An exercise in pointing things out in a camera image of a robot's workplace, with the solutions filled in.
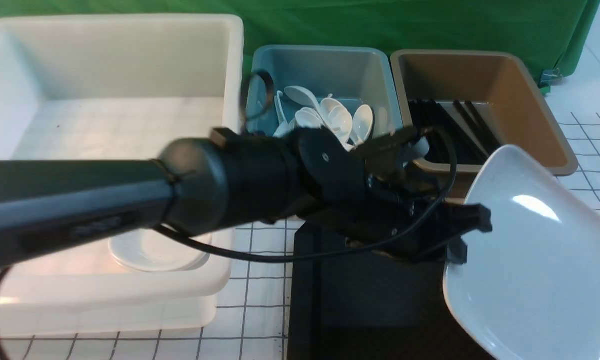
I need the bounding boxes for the large white square plate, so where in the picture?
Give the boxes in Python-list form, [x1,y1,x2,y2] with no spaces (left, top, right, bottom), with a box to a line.
[442,145,600,360]

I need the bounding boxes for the black serving tray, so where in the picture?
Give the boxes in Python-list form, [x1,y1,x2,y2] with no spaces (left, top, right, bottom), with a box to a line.
[287,252,490,360]

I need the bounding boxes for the pile of white spoons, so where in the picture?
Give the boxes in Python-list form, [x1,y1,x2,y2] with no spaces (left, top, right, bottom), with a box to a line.
[274,85,374,151]

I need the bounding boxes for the metal binder clip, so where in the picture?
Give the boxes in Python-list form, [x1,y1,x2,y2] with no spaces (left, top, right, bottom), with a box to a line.
[537,68,563,89]

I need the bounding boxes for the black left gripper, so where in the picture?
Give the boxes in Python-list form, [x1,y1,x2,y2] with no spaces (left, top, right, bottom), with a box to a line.
[292,127,492,265]

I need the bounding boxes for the green cloth backdrop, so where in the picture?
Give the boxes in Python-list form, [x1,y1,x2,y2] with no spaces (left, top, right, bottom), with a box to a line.
[0,0,599,82]

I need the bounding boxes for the teal plastic bin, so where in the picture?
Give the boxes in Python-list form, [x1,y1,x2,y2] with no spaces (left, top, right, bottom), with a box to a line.
[243,45,403,150]

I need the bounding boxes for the large white plastic tub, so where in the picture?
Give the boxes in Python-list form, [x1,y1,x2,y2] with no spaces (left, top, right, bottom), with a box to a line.
[0,14,244,338]

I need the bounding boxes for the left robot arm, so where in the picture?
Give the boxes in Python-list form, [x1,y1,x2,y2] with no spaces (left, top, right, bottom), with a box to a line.
[0,127,492,269]

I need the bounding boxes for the black chopsticks bundle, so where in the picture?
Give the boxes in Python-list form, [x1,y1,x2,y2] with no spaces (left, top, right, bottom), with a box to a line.
[408,99,501,166]

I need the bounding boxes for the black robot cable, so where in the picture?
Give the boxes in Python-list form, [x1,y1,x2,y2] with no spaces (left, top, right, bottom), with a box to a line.
[0,70,458,360]

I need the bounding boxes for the small white bowl front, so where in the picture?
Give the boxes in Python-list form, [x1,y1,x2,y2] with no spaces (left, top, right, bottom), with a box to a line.
[108,229,206,272]

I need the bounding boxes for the brown plastic bin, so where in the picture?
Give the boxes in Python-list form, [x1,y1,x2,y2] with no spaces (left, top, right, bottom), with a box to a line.
[390,49,578,198]

